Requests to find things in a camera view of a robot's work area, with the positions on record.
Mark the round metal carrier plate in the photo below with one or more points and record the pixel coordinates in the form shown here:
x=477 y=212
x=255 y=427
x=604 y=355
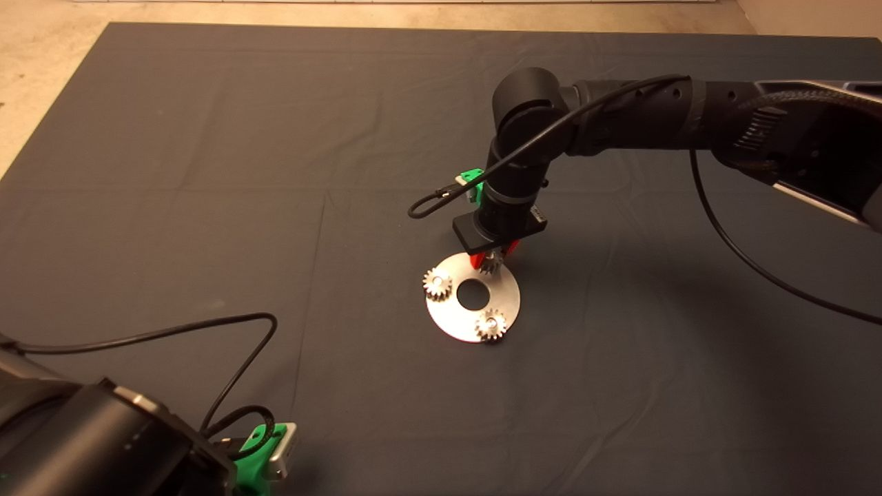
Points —
x=458 y=322

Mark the dark grey table cloth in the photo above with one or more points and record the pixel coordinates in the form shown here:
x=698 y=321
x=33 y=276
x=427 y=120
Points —
x=275 y=138

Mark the green left camera mount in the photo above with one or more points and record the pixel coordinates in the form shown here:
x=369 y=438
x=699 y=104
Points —
x=251 y=472

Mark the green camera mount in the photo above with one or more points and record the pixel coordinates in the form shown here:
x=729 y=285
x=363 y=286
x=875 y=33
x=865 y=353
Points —
x=473 y=178
x=251 y=472

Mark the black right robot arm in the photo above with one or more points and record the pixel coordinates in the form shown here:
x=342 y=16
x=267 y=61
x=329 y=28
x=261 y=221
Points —
x=654 y=117

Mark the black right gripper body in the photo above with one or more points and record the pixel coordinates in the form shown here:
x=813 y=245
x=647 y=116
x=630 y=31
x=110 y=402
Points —
x=474 y=238

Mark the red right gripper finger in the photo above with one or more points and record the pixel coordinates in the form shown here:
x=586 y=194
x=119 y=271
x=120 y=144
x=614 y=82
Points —
x=477 y=260
x=511 y=246

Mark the small steel planetary gear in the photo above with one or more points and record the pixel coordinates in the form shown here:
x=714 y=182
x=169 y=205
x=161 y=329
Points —
x=491 y=263
x=491 y=324
x=437 y=285

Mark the green right camera mount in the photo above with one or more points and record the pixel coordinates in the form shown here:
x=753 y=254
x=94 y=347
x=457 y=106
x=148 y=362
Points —
x=473 y=178

